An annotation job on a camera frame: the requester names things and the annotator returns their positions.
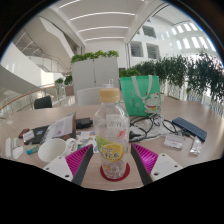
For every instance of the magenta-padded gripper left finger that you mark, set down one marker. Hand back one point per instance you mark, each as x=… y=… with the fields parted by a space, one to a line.
x=78 y=160

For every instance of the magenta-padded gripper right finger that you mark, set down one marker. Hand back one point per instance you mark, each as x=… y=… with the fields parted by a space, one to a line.
x=146 y=159

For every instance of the clear lemon drink bottle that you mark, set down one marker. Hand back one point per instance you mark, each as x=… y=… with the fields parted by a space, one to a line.
x=111 y=133

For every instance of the flat round red coaster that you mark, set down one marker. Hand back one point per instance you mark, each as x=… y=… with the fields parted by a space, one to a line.
x=127 y=171

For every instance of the colourful sticker sheet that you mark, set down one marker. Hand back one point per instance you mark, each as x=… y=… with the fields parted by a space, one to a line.
x=86 y=137

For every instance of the white label card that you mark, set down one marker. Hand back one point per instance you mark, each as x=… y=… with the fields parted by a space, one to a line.
x=174 y=141

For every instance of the document in clear sleeve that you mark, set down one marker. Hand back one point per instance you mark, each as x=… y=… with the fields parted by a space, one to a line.
x=60 y=128

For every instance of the small black pouch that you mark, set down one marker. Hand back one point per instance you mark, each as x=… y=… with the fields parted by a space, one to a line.
x=84 y=123

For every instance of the black notebook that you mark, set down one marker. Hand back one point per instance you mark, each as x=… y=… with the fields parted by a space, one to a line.
x=40 y=133

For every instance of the blue green tube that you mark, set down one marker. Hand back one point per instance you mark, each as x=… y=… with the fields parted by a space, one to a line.
x=32 y=150

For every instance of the dark blue keyboard case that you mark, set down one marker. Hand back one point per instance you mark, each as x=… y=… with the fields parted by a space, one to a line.
x=190 y=128

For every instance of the small white box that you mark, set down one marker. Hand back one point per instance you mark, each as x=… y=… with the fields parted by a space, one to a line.
x=28 y=136

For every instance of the small white rounded device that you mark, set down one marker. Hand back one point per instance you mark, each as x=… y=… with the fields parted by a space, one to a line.
x=15 y=142
x=17 y=153

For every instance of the small red black box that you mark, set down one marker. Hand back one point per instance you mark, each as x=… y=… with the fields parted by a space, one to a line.
x=22 y=132

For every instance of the green tote bag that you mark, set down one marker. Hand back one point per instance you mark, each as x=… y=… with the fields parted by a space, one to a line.
x=138 y=93

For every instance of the black chair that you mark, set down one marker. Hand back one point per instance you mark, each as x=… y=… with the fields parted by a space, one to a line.
x=43 y=102

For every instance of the planter box with plants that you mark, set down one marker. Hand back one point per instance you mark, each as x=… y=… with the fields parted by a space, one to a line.
x=65 y=86

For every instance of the white paper sheet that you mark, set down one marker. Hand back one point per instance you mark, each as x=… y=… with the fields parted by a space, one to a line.
x=9 y=122

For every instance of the clear pump bottle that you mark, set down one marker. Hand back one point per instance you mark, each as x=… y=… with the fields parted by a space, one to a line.
x=108 y=83

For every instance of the white cabinet with plants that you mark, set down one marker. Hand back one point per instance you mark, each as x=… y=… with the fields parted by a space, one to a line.
x=95 y=73

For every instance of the green plant hedge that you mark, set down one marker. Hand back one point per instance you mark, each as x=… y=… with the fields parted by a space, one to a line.
x=186 y=75

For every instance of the ceiling light strips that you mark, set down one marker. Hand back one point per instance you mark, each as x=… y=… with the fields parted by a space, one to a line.
x=103 y=28

